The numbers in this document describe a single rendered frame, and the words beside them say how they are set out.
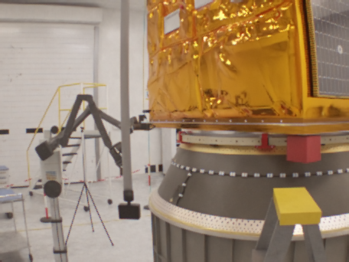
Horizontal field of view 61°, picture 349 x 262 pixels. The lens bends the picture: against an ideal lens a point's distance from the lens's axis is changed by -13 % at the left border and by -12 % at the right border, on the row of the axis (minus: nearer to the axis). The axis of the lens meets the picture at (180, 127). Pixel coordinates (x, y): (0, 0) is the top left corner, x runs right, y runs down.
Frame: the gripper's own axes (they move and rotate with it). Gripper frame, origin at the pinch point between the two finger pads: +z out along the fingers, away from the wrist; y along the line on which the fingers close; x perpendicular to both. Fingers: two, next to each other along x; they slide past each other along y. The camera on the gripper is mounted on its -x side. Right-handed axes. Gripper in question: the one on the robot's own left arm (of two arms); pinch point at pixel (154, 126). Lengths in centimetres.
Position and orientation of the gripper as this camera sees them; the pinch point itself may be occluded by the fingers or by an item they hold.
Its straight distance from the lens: 293.3
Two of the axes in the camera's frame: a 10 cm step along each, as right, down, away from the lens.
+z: 8.8, -0.4, 4.8
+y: -4.8, -0.2, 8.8
